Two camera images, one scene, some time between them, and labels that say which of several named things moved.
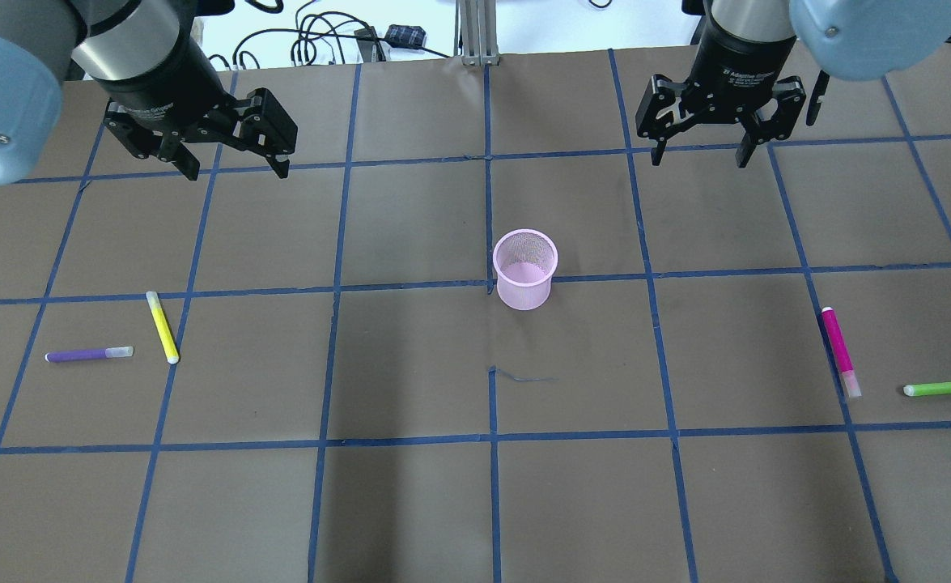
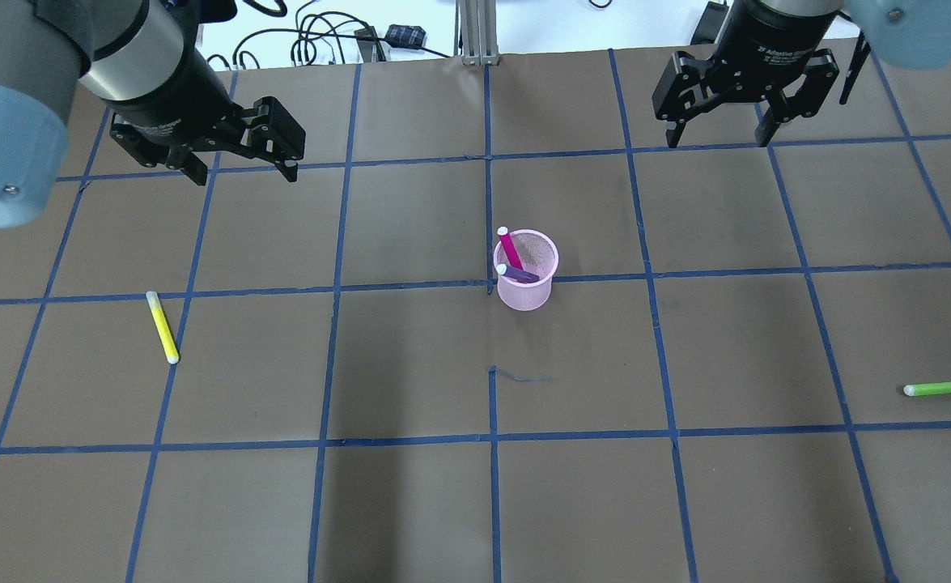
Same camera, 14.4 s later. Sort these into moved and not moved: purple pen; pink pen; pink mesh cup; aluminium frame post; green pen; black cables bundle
Moved: purple pen; pink pen
Not moved: pink mesh cup; black cables bundle; aluminium frame post; green pen
